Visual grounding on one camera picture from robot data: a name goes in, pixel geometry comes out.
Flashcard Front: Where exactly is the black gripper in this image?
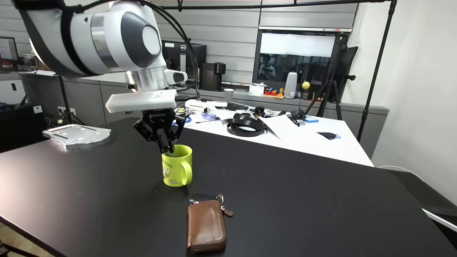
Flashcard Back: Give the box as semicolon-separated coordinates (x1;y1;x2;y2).
132;109;182;153

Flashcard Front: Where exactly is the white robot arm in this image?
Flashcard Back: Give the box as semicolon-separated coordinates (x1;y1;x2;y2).
11;0;186;153

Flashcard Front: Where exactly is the green mug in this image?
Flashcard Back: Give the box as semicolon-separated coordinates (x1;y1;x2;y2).
161;145;192;187

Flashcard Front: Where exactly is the black coffee machine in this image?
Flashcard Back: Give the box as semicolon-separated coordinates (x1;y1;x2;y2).
199;63;225;92

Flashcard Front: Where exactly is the black computer monitor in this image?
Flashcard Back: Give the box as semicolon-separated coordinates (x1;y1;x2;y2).
162;40;206;79

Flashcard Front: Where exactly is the brown leather key pouch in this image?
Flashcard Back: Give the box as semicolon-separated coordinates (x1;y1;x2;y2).
186;200;226;253

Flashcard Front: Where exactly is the white speaker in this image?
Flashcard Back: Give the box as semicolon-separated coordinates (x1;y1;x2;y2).
284;72;296;99

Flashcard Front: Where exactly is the yellow ball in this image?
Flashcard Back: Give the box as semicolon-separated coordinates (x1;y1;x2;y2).
301;82;311;92

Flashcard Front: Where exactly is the white side table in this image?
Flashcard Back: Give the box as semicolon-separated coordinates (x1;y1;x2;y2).
184;100;372;167

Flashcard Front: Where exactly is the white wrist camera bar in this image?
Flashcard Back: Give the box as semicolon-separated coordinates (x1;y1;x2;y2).
105;90;176;113

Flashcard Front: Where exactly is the black coiled cable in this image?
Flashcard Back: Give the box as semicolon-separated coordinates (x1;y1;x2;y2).
224;112;268;139

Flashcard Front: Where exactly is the black frame pole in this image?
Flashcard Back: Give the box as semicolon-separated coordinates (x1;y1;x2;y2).
356;0;398;142

